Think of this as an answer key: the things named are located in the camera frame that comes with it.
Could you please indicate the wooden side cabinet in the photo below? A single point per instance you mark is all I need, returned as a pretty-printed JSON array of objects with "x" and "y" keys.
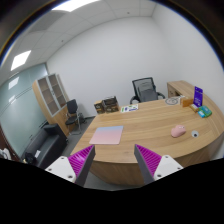
[{"x": 177, "y": 88}]

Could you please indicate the black mesh office chair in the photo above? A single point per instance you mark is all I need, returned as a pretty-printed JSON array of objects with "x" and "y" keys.
[{"x": 145, "y": 90}]

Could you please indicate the green blue tissue pack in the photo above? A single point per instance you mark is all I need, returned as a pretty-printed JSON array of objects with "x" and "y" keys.
[{"x": 204, "y": 111}]

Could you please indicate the black leather sofa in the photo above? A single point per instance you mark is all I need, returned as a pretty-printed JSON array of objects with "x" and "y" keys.
[{"x": 46, "y": 146}]

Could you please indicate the wooden office desk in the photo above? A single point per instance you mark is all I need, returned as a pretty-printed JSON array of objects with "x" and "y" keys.
[{"x": 150, "y": 126}]

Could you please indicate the dark box on desk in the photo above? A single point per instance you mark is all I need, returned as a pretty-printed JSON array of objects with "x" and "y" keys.
[{"x": 111, "y": 104}]

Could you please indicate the small brown box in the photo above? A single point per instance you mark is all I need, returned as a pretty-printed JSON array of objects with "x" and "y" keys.
[{"x": 99, "y": 107}]

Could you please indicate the wooden glass-door cabinet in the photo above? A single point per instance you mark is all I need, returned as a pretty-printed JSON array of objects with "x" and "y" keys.
[{"x": 52, "y": 101}]

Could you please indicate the pink blue mouse pad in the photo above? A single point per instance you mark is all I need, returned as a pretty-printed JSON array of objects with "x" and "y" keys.
[{"x": 107, "y": 135}]

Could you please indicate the pink computer mouse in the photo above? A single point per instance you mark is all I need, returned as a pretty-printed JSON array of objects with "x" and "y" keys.
[{"x": 178, "y": 131}]

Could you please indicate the desk cable grommet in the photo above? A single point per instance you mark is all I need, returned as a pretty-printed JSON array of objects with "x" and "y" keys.
[{"x": 194, "y": 134}]

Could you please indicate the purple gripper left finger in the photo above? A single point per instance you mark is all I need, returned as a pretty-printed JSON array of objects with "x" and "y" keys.
[{"x": 74, "y": 168}]

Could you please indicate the white green leaflet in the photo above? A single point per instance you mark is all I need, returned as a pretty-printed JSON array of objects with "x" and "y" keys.
[{"x": 129, "y": 108}]

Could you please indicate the small black visitor chair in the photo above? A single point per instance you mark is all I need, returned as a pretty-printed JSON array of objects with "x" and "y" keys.
[{"x": 74, "y": 116}]

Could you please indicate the small wooden box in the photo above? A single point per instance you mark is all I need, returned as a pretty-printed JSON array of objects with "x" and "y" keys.
[{"x": 185, "y": 102}]

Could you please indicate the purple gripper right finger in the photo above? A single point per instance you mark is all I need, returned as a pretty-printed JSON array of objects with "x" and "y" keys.
[{"x": 154, "y": 166}]

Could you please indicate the purple sign stand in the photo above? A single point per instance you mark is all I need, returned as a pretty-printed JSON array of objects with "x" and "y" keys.
[{"x": 198, "y": 96}]

